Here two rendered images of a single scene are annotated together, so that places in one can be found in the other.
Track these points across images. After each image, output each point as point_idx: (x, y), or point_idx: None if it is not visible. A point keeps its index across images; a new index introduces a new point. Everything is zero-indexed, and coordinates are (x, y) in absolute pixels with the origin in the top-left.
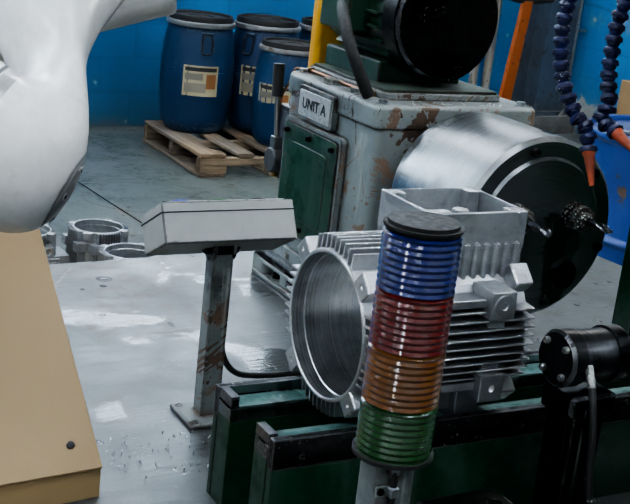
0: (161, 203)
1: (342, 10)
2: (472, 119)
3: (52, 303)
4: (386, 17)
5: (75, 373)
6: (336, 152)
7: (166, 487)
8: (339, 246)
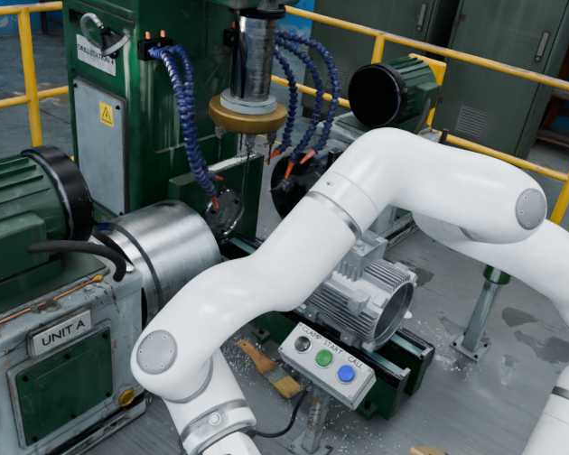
0: (373, 370)
1: (81, 243)
2: (148, 232)
3: (426, 449)
4: (81, 222)
5: (429, 447)
6: (109, 332)
7: (397, 437)
8: (404, 279)
